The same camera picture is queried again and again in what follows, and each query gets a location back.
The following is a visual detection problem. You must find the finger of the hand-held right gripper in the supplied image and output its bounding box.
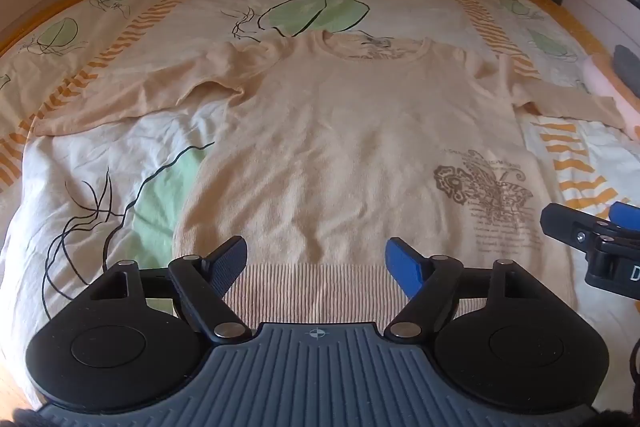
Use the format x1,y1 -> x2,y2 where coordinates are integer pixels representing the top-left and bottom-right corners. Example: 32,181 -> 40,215
540,201 -> 640,258

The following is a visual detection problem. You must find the leaf print duvet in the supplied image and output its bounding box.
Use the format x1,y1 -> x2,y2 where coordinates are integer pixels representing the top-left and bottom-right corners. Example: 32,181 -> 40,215
0,0 -> 640,410

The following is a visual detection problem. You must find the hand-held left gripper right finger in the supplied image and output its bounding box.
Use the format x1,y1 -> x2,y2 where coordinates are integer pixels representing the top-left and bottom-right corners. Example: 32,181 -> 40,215
384,237 -> 540,339

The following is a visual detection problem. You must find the grey cloth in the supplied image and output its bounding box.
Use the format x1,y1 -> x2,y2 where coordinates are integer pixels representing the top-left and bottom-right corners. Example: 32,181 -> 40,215
612,44 -> 640,98

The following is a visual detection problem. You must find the beige butterfly print sweater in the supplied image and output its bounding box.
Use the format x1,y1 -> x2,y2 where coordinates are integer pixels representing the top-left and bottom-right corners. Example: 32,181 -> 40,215
35,31 -> 628,333

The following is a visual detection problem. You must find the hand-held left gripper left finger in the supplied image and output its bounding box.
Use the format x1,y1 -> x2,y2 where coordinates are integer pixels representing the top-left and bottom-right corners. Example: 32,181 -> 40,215
89,236 -> 253,340

